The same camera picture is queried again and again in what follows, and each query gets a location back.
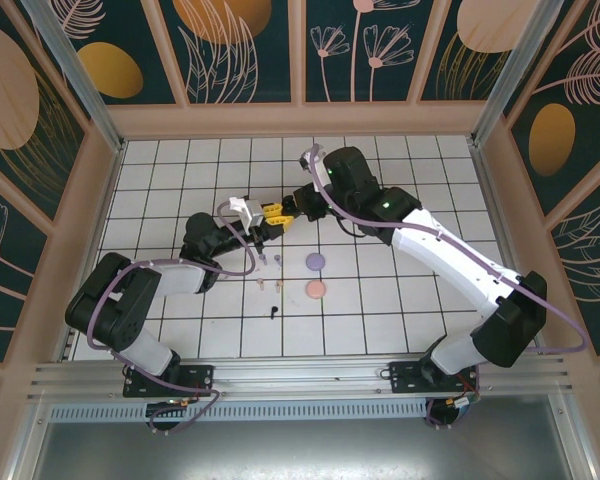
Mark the black round earbud case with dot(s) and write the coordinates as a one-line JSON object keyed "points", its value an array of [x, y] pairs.
{"points": [[287, 205]]}

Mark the purple round earbud case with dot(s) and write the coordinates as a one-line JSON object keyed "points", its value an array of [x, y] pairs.
{"points": [[315, 261]]}

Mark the pink round earbud case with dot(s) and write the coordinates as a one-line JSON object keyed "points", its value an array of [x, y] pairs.
{"points": [[315, 289]]}

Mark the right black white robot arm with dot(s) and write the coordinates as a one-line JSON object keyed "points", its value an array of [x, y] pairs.
{"points": [[445, 260]]}

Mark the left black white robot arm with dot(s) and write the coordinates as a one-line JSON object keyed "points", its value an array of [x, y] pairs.
{"points": [[120, 325]]}

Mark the small green-lit circuit board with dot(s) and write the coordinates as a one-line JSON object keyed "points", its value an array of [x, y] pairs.
{"points": [[172, 401]]}

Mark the grey metal sheet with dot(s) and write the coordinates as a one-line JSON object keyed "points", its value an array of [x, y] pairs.
{"points": [[300, 450]]}

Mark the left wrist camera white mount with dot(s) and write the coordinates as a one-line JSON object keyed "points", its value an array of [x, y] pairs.
{"points": [[250, 212]]}

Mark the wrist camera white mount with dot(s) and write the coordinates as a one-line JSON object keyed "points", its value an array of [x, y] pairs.
{"points": [[250, 212], [314, 154]]}

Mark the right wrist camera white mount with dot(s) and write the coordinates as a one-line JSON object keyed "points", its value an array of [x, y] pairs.
{"points": [[314, 154]]}

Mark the aluminium table side rail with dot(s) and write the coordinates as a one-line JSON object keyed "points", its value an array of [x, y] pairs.
{"points": [[491, 200], [106, 200]]}

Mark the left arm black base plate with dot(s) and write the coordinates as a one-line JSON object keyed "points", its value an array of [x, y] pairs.
{"points": [[200, 375]]}

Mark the aluminium mounting rail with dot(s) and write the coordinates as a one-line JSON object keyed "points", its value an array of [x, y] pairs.
{"points": [[300, 375]]}

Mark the aluminium corner post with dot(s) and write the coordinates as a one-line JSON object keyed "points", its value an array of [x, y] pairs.
{"points": [[512, 75], [77, 75]]}

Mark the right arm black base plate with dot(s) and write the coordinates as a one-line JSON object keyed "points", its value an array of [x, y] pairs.
{"points": [[405, 375]]}

